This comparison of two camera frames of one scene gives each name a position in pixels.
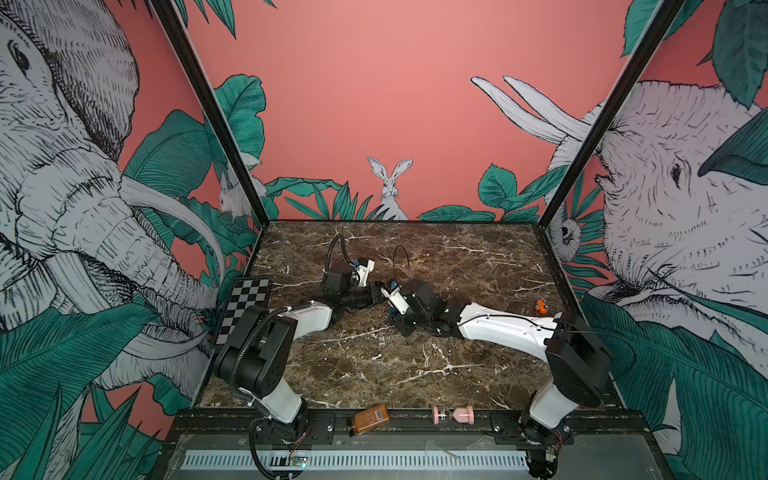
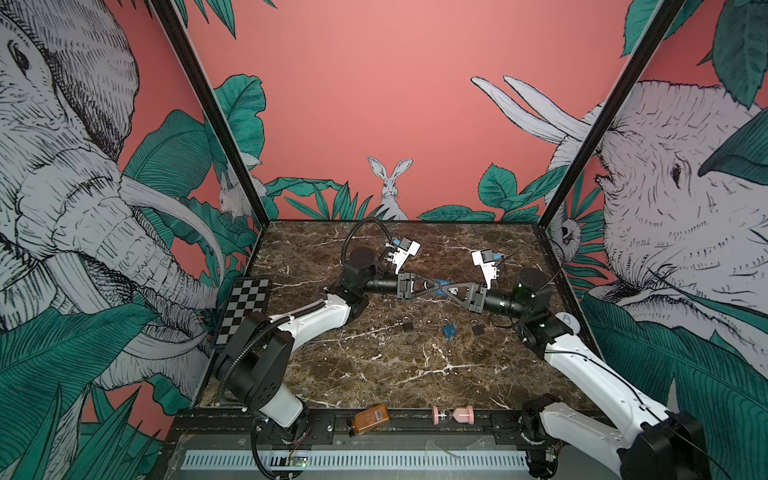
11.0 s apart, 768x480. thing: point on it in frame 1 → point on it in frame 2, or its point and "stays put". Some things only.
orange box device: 369,418 stays put
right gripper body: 407,324 → 481,301
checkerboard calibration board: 246,291 stays put
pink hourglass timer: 460,414 stays put
